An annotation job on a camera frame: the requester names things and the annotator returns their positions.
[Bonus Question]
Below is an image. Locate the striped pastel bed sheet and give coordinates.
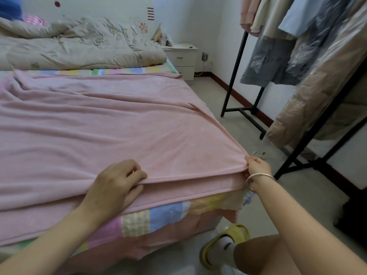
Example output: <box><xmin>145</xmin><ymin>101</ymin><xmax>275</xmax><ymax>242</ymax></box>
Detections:
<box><xmin>0</xmin><ymin>57</ymin><xmax>256</xmax><ymax>264</ymax></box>

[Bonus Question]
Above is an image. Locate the yellow slipper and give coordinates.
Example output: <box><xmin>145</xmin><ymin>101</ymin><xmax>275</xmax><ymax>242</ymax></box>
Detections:
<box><xmin>199</xmin><ymin>224</ymin><xmax>252</xmax><ymax>270</ymax></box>

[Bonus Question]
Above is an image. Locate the beige quilt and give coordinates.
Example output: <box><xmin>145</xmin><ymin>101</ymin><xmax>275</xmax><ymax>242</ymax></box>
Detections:
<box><xmin>0</xmin><ymin>16</ymin><xmax>168</xmax><ymax>72</ymax></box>

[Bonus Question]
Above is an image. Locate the pink fleece blanket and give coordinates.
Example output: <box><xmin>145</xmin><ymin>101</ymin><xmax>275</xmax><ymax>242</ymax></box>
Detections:
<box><xmin>0</xmin><ymin>68</ymin><xmax>251</xmax><ymax>247</ymax></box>

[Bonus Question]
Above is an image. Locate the grey hanging garment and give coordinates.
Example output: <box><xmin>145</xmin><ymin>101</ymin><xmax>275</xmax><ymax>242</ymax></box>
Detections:
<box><xmin>240</xmin><ymin>0</ymin><xmax>356</xmax><ymax>87</ymax></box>

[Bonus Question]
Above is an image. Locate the blue pillow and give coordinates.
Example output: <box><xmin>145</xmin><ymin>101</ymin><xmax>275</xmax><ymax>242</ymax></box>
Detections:
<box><xmin>0</xmin><ymin>0</ymin><xmax>24</xmax><ymax>22</ymax></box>

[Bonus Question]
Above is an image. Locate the black clothes rack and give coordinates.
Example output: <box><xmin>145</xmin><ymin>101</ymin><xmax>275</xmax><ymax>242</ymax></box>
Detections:
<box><xmin>220</xmin><ymin>31</ymin><xmax>367</xmax><ymax>198</ymax></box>

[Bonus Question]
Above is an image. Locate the silver bracelet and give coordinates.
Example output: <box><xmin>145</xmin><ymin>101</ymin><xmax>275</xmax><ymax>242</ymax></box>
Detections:
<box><xmin>246</xmin><ymin>173</ymin><xmax>278</xmax><ymax>190</ymax></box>

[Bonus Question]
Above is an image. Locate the plastic covered beige coat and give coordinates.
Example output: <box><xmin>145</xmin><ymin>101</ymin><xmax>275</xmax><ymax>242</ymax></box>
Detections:
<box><xmin>266</xmin><ymin>14</ymin><xmax>367</xmax><ymax>149</ymax></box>

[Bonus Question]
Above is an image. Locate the white nightstand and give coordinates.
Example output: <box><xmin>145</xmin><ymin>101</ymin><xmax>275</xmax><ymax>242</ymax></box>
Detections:
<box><xmin>162</xmin><ymin>43</ymin><xmax>200</xmax><ymax>82</ymax></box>

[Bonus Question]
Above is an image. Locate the dark brown baseboard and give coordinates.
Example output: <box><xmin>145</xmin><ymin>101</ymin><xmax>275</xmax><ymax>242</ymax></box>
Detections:
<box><xmin>195</xmin><ymin>71</ymin><xmax>362</xmax><ymax>198</ymax></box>

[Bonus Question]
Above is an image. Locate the person's right hand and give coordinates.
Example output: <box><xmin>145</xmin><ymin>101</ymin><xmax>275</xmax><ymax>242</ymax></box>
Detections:
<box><xmin>245</xmin><ymin>155</ymin><xmax>276</xmax><ymax>189</ymax></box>

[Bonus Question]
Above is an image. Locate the pink hanging garment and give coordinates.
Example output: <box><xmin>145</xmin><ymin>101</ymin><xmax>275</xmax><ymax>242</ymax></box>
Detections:
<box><xmin>240</xmin><ymin>0</ymin><xmax>263</xmax><ymax>33</ymax></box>

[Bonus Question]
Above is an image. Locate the pink patterned pillow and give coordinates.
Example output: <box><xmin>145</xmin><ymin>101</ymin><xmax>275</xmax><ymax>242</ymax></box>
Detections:
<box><xmin>23</xmin><ymin>15</ymin><xmax>48</xmax><ymax>28</ymax></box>

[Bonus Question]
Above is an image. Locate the black bag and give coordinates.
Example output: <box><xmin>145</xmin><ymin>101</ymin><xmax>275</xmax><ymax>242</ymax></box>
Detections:
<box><xmin>334</xmin><ymin>186</ymin><xmax>367</xmax><ymax>250</ymax></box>

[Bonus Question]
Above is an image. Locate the light blue hanging garment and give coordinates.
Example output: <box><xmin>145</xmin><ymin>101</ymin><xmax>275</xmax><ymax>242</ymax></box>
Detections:
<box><xmin>279</xmin><ymin>0</ymin><xmax>339</xmax><ymax>38</ymax></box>

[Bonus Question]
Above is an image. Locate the white headboard with red dots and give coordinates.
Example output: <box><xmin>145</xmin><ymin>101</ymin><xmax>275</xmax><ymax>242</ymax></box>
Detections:
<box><xmin>20</xmin><ymin>0</ymin><xmax>158</xmax><ymax>40</ymax></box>

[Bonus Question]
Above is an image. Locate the person's right forearm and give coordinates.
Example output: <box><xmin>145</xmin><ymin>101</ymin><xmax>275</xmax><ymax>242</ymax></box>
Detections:
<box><xmin>250</xmin><ymin>177</ymin><xmax>367</xmax><ymax>275</ymax></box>

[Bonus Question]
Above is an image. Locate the cream plush toy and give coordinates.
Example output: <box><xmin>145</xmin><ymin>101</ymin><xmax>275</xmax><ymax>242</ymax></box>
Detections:
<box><xmin>150</xmin><ymin>24</ymin><xmax>174</xmax><ymax>48</ymax></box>

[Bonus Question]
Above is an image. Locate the person's left forearm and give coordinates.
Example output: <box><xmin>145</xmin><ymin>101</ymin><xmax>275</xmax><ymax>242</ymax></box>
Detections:
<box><xmin>0</xmin><ymin>206</ymin><xmax>101</xmax><ymax>275</ymax></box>

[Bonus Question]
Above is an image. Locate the person's left hand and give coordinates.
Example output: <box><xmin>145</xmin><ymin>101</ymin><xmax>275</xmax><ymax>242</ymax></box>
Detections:
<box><xmin>80</xmin><ymin>159</ymin><xmax>149</xmax><ymax>226</ymax></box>

